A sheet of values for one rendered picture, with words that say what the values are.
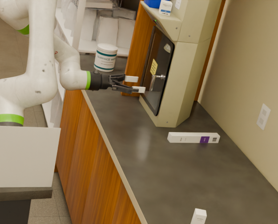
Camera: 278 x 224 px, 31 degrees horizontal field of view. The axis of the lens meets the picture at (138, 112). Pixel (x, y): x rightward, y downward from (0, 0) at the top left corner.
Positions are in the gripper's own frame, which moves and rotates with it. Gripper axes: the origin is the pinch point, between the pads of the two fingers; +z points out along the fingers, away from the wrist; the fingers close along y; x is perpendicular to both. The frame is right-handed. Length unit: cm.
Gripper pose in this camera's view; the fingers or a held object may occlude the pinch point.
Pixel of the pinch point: (138, 84)
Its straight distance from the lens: 253.2
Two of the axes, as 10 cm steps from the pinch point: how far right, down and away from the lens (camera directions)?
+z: 9.4, 0.6, 3.5
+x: -2.1, 8.8, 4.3
